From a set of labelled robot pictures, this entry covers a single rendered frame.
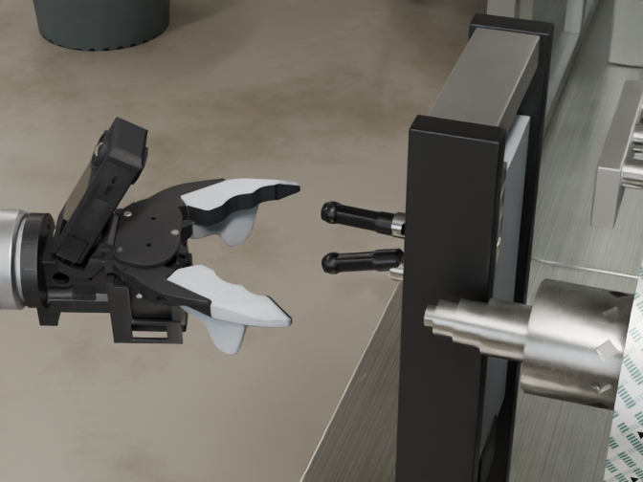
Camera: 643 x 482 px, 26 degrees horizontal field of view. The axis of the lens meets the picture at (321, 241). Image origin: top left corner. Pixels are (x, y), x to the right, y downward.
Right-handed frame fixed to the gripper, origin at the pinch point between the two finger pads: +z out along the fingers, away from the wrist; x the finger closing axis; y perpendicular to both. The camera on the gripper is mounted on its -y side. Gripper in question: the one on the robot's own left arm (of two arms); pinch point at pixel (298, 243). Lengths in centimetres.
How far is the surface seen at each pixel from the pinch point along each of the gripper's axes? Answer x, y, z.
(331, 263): 15.5, -11.9, 2.7
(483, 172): 18.2, -21.1, 10.9
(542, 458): -10.0, 35.3, 22.3
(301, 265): -161, 147, -7
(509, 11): -48, 9, 20
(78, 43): -273, 160, -78
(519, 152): 8.6, -15.2, 14.1
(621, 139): 20.5, -25.1, 17.3
